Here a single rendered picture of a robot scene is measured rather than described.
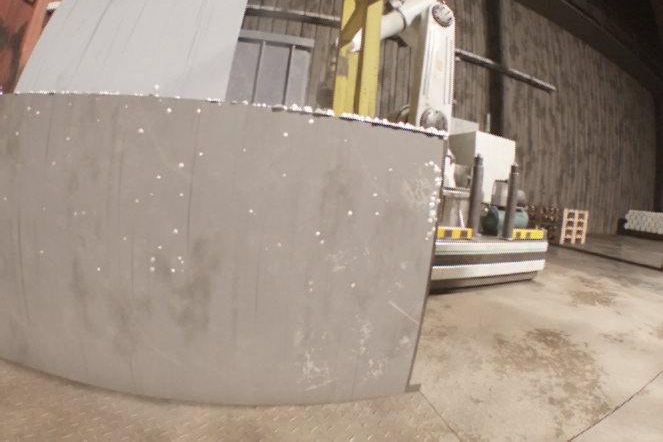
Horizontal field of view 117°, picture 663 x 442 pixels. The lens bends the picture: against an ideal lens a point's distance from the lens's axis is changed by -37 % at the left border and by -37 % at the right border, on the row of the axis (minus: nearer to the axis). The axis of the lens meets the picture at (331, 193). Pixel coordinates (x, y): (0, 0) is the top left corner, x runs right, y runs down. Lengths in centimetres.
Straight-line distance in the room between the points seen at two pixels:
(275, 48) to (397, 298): 69
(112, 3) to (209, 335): 89
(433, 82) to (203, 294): 180
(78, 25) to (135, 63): 26
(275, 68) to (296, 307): 57
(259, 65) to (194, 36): 18
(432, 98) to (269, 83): 142
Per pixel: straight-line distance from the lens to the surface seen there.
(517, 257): 233
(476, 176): 197
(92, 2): 104
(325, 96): 196
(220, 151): 68
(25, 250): 91
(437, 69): 216
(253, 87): 81
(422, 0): 249
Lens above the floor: 57
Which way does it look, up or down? 2 degrees down
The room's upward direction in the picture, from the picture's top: 6 degrees clockwise
